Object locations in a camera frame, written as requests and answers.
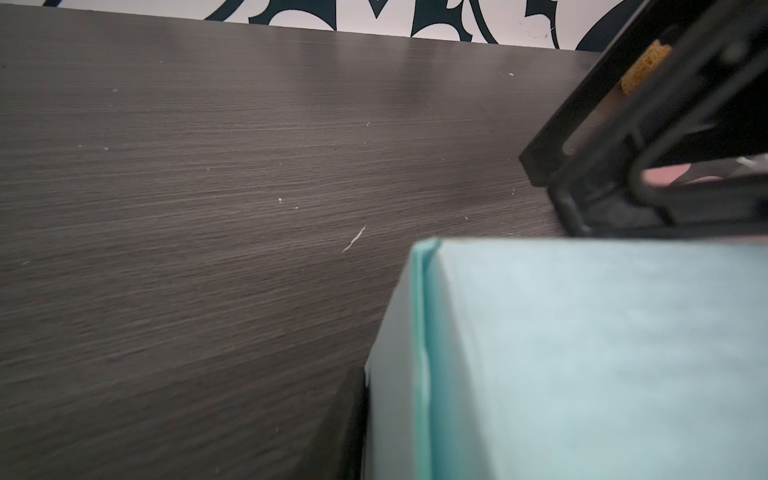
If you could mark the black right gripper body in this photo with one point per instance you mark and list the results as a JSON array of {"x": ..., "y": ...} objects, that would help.
[{"x": 706, "y": 101}]

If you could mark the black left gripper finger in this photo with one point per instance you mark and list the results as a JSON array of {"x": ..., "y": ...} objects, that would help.
[{"x": 336, "y": 450}]

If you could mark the light blue paper box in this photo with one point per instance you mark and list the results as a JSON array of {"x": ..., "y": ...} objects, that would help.
[{"x": 572, "y": 359}]

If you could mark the pink flat paper box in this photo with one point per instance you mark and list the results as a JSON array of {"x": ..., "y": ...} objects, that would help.
[{"x": 680, "y": 175}]

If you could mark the brown teddy bear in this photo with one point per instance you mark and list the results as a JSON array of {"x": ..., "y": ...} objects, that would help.
[{"x": 645, "y": 64}]

